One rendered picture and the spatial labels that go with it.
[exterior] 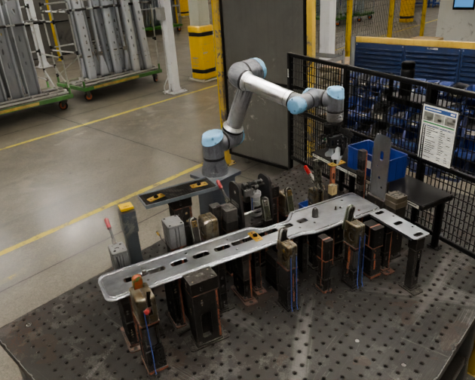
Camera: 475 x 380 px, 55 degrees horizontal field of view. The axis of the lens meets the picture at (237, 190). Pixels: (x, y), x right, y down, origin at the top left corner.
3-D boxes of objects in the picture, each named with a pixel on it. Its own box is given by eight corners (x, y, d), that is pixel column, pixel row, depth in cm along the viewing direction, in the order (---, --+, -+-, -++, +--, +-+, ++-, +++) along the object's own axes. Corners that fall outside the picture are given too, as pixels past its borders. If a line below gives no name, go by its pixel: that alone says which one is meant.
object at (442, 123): (451, 171, 226) (461, 111, 212) (415, 157, 244) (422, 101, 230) (453, 170, 227) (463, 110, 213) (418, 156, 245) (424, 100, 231)
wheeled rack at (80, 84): (86, 102, 855) (65, 1, 777) (59, 96, 915) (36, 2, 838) (163, 81, 982) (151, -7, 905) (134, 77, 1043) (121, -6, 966)
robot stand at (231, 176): (196, 235, 270) (189, 173, 253) (220, 221, 284) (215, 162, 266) (221, 246, 258) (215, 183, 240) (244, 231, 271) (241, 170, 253)
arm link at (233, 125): (210, 143, 256) (235, 56, 221) (228, 136, 266) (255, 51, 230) (225, 156, 252) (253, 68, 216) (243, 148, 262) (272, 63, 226)
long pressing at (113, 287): (108, 307, 172) (107, 304, 171) (95, 277, 190) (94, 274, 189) (383, 209, 227) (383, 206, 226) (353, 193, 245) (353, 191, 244)
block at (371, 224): (369, 281, 222) (373, 232, 210) (353, 270, 231) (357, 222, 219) (384, 274, 226) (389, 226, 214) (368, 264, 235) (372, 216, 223)
